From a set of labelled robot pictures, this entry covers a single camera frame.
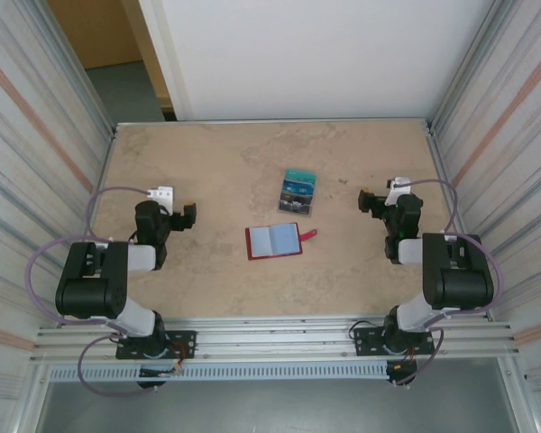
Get black patterned card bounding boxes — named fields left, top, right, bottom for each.
left=278, top=198, right=314, bottom=212

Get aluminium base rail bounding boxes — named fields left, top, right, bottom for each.
left=34, top=315, right=522, bottom=362

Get wooden door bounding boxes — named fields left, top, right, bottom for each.
left=47, top=0, right=172, bottom=112

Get red card holder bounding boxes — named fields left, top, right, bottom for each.
left=244, top=222, right=319, bottom=262

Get slotted grey cable duct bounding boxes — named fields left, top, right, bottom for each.
left=48, top=363, right=391, bottom=382

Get aluminium enclosure post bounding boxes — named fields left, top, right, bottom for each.
left=426, top=0, right=509, bottom=136

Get base wiring bundle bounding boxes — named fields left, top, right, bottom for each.
left=138, top=341, right=196, bottom=379
left=385, top=345, right=432, bottom=388

